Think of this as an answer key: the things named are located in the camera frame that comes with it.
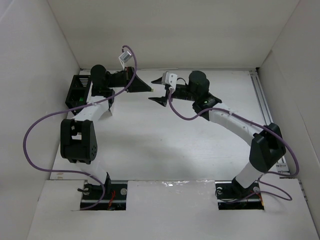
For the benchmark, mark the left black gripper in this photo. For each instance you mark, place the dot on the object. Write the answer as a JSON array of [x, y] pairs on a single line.
[[129, 79]]

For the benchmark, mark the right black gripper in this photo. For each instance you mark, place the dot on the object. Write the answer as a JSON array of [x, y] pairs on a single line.
[[169, 90]]

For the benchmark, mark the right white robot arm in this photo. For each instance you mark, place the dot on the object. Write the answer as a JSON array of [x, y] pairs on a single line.
[[266, 147]]

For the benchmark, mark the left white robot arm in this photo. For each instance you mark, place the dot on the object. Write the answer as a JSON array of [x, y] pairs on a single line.
[[88, 100]]

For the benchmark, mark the white slatted container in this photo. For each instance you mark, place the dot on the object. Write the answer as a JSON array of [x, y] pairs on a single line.
[[108, 105]]

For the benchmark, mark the black slatted container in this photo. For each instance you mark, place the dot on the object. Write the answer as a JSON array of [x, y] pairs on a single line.
[[80, 86]]

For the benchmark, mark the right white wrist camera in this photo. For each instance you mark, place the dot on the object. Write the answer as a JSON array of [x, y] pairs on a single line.
[[169, 79]]

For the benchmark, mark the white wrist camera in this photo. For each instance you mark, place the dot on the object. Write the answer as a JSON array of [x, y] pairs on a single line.
[[169, 79], [124, 58]]

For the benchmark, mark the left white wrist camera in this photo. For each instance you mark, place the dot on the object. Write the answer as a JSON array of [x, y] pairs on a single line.
[[124, 58]]

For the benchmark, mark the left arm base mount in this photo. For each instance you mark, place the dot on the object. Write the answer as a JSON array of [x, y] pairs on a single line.
[[114, 198]]

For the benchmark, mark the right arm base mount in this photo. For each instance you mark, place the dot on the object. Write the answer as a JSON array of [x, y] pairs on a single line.
[[229, 199]]

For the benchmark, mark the aluminium rail right side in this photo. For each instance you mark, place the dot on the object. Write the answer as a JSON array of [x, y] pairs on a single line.
[[281, 166]]

